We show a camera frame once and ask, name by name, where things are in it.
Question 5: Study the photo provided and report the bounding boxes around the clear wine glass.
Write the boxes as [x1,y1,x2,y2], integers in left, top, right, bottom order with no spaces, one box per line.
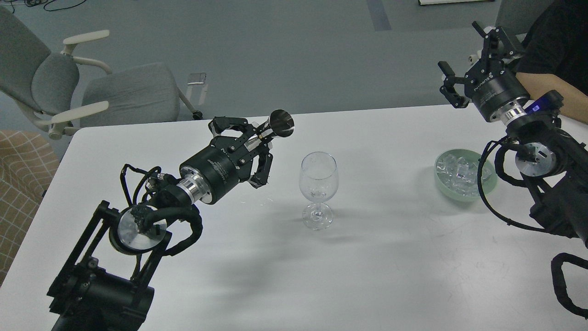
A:
[299,151,339,230]

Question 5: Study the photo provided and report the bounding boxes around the grey office chair left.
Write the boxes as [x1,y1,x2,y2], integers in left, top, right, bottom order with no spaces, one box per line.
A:
[0,9,203,140]

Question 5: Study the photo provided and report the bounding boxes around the person black shirt torso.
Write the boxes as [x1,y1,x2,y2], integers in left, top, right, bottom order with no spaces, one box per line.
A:
[516,0,588,94]

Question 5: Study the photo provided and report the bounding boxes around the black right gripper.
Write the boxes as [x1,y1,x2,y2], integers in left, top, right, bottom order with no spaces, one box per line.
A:
[437,21,531,122]

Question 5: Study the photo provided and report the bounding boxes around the steel double jigger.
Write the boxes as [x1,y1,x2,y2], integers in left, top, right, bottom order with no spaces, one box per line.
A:
[244,109,295,151]

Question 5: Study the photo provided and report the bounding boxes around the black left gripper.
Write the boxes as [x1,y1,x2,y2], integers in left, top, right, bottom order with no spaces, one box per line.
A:
[177,117,274,205]

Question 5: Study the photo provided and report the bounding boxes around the person forearm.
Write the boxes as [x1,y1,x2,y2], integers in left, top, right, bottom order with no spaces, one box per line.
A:
[515,72,588,125]

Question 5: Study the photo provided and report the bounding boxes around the grey office chair right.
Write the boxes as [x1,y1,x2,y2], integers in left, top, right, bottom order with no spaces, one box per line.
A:
[478,0,552,42]

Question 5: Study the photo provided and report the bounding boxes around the checkered beige cushion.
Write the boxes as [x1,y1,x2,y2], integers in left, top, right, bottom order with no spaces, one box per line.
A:
[0,130,59,283]

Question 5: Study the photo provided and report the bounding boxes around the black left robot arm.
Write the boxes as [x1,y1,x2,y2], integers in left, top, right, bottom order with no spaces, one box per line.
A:
[47,111,293,331]

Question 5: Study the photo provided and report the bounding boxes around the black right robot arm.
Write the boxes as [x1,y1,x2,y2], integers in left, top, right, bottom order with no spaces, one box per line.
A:
[438,22,588,244]

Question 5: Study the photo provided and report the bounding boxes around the black floor cables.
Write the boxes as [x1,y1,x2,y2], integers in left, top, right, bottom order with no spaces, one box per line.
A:
[0,0,87,12]

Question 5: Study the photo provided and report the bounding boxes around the green ice bowl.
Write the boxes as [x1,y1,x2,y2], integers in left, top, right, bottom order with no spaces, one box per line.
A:
[433,149,498,203]

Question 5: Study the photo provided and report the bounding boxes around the grey office chair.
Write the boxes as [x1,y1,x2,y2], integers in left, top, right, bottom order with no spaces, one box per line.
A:
[478,0,552,42]
[0,9,203,140]

